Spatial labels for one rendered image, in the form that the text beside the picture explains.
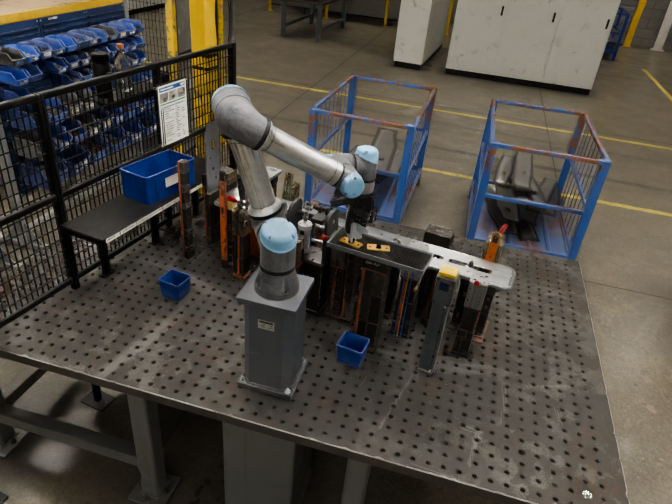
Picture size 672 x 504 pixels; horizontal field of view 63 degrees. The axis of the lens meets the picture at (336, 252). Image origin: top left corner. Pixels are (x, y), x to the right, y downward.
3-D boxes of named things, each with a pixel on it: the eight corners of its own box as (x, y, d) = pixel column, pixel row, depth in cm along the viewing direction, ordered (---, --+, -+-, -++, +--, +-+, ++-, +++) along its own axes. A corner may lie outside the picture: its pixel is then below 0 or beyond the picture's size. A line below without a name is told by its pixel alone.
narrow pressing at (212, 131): (221, 185, 269) (219, 118, 251) (207, 194, 259) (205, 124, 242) (220, 185, 269) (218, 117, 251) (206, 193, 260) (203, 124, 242)
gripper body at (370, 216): (365, 229, 190) (369, 198, 184) (344, 221, 194) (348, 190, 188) (376, 222, 196) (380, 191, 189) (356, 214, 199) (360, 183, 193)
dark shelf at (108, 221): (231, 170, 285) (231, 165, 283) (103, 247, 213) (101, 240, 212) (195, 160, 291) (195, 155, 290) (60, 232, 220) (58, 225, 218)
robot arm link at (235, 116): (232, 100, 142) (375, 178, 166) (227, 88, 151) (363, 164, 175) (211, 137, 145) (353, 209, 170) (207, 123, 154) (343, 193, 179)
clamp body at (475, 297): (475, 345, 229) (495, 274, 210) (469, 362, 220) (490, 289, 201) (452, 338, 232) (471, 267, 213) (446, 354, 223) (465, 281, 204)
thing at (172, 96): (190, 136, 281) (186, 75, 265) (161, 150, 263) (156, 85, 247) (187, 135, 281) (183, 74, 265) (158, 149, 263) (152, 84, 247)
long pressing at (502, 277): (518, 267, 230) (519, 264, 229) (510, 294, 212) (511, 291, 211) (237, 187, 271) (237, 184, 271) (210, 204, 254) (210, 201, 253)
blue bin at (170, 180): (196, 183, 262) (195, 157, 255) (148, 205, 238) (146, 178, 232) (170, 173, 268) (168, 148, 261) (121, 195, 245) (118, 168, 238)
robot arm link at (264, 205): (262, 256, 183) (208, 102, 151) (255, 234, 195) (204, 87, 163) (296, 245, 184) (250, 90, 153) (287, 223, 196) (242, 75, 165)
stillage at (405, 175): (342, 168, 553) (351, 73, 503) (419, 184, 537) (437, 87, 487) (302, 220, 454) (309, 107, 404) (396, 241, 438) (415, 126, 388)
